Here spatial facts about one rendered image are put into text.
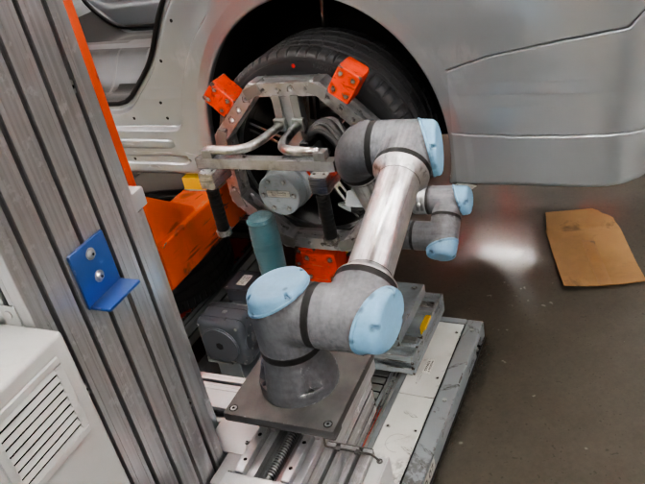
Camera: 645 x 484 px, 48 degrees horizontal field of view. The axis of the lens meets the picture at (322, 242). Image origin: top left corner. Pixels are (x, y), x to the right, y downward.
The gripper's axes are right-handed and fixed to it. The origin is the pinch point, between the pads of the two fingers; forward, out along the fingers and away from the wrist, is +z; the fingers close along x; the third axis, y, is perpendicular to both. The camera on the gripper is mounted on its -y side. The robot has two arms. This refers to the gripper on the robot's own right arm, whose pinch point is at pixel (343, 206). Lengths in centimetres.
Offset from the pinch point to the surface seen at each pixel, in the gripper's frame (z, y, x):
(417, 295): -1, -51, -47
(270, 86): 19.7, 32.7, -6.2
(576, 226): -44, -61, -136
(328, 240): 0.4, -5.3, 11.1
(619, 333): -66, -73, -68
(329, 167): -3.0, 14.7, 10.8
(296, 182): 11.4, 8.1, 3.5
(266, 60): 23.9, 38.7, -13.9
